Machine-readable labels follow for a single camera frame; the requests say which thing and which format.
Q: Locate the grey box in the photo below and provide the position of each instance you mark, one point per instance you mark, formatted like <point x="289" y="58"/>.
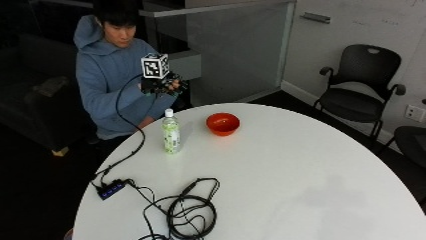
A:
<point x="184" y="65"/>

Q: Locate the white cube with black markers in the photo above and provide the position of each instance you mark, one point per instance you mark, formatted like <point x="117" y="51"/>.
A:
<point x="154" y="66"/>

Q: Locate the clear bottle with green label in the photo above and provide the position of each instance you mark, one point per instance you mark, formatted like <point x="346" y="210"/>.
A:
<point x="170" y="135"/>

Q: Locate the orange bowl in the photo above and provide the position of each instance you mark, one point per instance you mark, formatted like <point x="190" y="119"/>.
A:
<point x="222" y="124"/>

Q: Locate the the person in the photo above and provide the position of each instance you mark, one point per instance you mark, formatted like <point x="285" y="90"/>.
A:
<point x="104" y="76"/>

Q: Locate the grey cushion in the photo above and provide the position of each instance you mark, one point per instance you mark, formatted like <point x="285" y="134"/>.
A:
<point x="49" y="86"/>

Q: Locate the dark sofa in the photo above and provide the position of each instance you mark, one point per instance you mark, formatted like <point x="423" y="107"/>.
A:
<point x="31" y="110"/>

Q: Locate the black hub with blue lights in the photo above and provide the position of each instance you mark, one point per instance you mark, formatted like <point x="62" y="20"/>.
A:
<point x="110" y="189"/>

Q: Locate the black office chair with armrests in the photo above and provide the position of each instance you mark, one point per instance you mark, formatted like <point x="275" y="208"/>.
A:
<point x="354" y="100"/>

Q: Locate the glass partition with grey frame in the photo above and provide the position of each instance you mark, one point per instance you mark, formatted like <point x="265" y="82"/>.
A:
<point x="240" y="53"/>

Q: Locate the grey metal wall tray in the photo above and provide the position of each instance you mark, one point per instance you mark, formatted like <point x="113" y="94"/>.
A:
<point x="314" y="17"/>

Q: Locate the white wall outlet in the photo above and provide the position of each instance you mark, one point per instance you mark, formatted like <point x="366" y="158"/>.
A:
<point x="414" y="113"/>

